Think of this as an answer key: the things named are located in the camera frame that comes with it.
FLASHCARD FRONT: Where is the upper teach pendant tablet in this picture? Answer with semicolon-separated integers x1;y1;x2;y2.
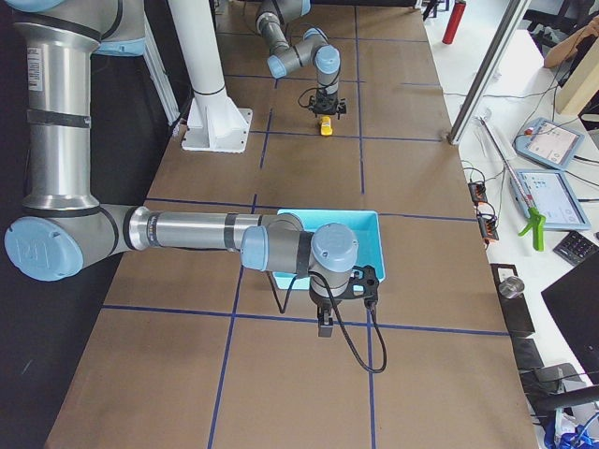
514;118;584;170

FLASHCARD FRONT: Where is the metal cup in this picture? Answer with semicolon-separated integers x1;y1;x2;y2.
498;276;525;299

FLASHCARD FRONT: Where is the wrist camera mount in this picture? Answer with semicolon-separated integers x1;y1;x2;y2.
338;265;379;307

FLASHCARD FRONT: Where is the orange black electronic module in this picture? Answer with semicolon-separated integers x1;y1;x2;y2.
468;181;488;204

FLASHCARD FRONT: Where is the green handled reach grabber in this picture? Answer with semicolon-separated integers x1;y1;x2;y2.
477;117;546;252

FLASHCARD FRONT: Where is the white pedestal column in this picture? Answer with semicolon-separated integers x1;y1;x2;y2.
168;0;253;153

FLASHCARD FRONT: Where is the turquoise plastic bin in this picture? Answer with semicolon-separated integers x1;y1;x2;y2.
272;209;386;295

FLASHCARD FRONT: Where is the aluminium frame post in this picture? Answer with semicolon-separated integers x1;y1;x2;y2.
447;0;530;145

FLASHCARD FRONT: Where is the red fire extinguisher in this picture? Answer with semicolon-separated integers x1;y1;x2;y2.
442;0;467;45

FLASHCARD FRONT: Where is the lower teach pendant tablet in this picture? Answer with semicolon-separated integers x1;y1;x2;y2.
515;169;591;231

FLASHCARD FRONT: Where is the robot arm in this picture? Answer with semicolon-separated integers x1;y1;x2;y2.
5;1;358;337
256;0;346;116

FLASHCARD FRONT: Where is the black keyboard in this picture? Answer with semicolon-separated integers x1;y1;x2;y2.
553;231;598;267

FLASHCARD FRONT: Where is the teach pendant tablet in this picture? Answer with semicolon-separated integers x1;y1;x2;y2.
515;169;591;231
514;118;584;170

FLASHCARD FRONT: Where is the yellow beetle toy car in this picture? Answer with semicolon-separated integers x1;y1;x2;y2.
319;116;333;137

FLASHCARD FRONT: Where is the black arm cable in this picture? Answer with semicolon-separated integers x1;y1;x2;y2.
268;270;388;374

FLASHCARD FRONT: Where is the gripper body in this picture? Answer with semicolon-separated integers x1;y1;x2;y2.
309;278;349;316
309;91;346;117

